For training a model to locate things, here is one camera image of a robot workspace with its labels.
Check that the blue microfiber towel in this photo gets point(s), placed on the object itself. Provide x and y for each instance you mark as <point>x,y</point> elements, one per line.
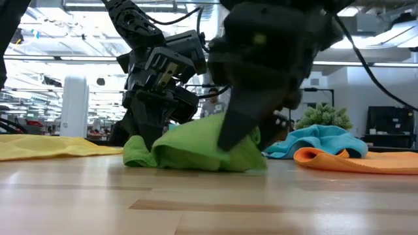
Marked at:
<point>320,138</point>

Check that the black rectangular frame stand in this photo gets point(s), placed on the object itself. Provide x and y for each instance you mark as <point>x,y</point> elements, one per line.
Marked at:
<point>313,89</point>

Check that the artificial green potted plant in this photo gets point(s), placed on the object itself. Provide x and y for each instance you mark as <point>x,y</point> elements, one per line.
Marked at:
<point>323,115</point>

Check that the person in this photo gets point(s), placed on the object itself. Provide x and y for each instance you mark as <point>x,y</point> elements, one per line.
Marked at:
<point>212,107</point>

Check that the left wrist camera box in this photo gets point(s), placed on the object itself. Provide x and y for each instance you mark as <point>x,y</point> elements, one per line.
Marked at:
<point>189,49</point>

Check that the orange microfiber towel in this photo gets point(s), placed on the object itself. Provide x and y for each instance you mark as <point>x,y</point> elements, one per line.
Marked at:
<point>359,163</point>

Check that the long ceiling light bar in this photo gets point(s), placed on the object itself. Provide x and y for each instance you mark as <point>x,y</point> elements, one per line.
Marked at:
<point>359,63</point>

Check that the white room pillar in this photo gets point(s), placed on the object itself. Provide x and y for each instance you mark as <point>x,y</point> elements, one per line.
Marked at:
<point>75,104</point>

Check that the yellow microfiber towel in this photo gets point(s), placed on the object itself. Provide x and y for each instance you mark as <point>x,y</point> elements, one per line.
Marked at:
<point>49,147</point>

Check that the green microfiber towel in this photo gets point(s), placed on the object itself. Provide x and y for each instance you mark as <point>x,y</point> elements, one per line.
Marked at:
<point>196,150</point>

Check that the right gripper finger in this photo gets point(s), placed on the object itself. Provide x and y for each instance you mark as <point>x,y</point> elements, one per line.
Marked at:
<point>245,120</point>
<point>276,130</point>

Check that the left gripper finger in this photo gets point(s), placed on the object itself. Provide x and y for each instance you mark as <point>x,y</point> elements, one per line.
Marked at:
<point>186,107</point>
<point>153,114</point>

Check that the black storage cabinet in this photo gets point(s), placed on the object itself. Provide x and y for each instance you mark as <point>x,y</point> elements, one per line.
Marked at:
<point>390,124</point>

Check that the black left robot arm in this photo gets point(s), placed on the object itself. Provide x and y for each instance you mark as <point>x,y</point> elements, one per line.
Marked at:
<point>130,19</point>

